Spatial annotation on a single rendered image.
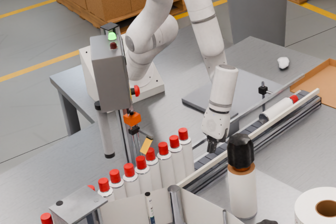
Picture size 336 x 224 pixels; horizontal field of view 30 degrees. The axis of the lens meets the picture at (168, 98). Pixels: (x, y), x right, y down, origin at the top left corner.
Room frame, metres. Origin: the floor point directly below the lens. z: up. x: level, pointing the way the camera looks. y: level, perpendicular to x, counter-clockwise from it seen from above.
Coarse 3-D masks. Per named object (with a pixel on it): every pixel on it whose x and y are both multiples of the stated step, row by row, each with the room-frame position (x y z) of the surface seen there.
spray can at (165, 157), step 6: (162, 144) 1.75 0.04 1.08; (162, 150) 1.74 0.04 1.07; (162, 156) 1.74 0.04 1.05; (168, 156) 1.74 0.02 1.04; (162, 162) 1.73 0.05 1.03; (168, 162) 1.73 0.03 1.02; (162, 168) 1.73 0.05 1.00; (168, 168) 1.73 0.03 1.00; (162, 174) 1.74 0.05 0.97; (168, 174) 1.73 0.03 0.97; (162, 180) 1.74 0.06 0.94; (168, 180) 1.73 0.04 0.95; (174, 180) 1.75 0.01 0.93; (162, 186) 1.74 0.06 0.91
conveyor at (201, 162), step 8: (304, 104) 2.20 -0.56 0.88; (280, 120) 2.11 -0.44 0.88; (248, 128) 2.08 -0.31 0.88; (256, 128) 2.07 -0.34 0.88; (256, 136) 2.02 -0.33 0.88; (224, 144) 1.99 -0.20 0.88; (216, 152) 1.95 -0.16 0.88; (200, 160) 1.91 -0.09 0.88; (208, 160) 1.90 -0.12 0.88; (224, 160) 1.89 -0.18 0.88; (200, 176) 1.81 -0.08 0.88
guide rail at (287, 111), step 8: (304, 96) 2.21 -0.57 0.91; (312, 96) 2.22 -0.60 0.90; (296, 104) 2.16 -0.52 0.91; (288, 112) 2.12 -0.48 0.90; (272, 120) 2.06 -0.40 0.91; (264, 128) 2.03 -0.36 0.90; (248, 136) 1.97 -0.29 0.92; (224, 152) 1.89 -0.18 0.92; (216, 160) 1.86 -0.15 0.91; (200, 168) 1.81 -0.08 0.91; (208, 168) 1.83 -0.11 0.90; (192, 176) 1.78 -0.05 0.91; (176, 184) 1.74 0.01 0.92; (184, 184) 1.75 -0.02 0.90
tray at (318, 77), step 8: (320, 64) 2.54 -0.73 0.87; (328, 64) 2.58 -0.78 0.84; (312, 72) 2.50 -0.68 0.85; (320, 72) 2.52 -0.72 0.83; (328, 72) 2.51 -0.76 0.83; (304, 80) 2.46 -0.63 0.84; (312, 80) 2.46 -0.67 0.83; (320, 80) 2.45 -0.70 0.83; (328, 80) 2.44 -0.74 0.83; (296, 88) 2.41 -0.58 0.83; (304, 88) 2.40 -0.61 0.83; (312, 88) 2.39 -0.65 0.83; (320, 88) 2.38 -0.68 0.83; (328, 88) 2.37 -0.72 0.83; (320, 96) 2.32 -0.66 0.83; (328, 96) 2.31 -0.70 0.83; (328, 104) 2.25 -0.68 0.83
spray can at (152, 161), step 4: (148, 148) 1.74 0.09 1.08; (152, 148) 1.74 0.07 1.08; (148, 152) 1.72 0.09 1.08; (152, 152) 1.72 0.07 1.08; (148, 156) 1.72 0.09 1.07; (152, 156) 1.72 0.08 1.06; (148, 160) 1.72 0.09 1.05; (152, 160) 1.72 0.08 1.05; (156, 160) 1.72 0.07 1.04; (148, 164) 1.71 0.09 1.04; (152, 164) 1.71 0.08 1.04; (156, 164) 1.72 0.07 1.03; (152, 168) 1.71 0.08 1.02; (156, 168) 1.71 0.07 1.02; (152, 172) 1.71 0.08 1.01; (156, 172) 1.71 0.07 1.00; (152, 176) 1.71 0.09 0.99; (156, 176) 1.71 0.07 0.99; (160, 176) 1.73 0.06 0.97; (152, 180) 1.71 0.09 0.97; (156, 180) 1.71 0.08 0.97; (160, 180) 1.72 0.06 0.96; (152, 184) 1.71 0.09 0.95; (156, 184) 1.71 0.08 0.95; (160, 184) 1.72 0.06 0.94; (156, 188) 1.71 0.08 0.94
